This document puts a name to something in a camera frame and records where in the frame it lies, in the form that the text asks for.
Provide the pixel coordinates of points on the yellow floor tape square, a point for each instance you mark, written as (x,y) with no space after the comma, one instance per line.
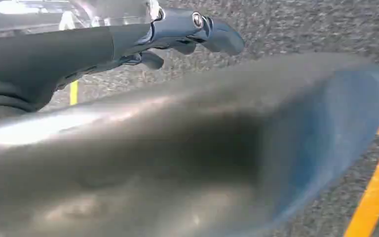
(376,193)
(73,93)

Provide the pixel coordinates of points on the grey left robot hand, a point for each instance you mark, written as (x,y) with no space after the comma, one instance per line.
(183,157)

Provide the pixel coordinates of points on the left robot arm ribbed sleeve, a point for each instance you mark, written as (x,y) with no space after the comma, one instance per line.
(0,98)

